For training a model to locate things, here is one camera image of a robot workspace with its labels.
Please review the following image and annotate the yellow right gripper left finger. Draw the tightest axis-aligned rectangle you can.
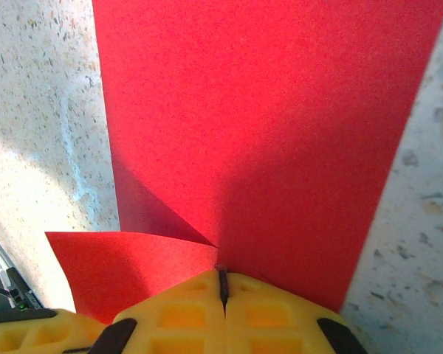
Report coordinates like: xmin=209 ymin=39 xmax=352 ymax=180
xmin=90 ymin=268 xmax=227 ymax=354

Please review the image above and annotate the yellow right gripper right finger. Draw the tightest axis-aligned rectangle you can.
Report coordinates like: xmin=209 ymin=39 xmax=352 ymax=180
xmin=223 ymin=268 xmax=370 ymax=354

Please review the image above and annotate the red cloth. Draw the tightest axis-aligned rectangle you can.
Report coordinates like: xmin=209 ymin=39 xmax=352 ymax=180
xmin=45 ymin=0 xmax=443 ymax=325

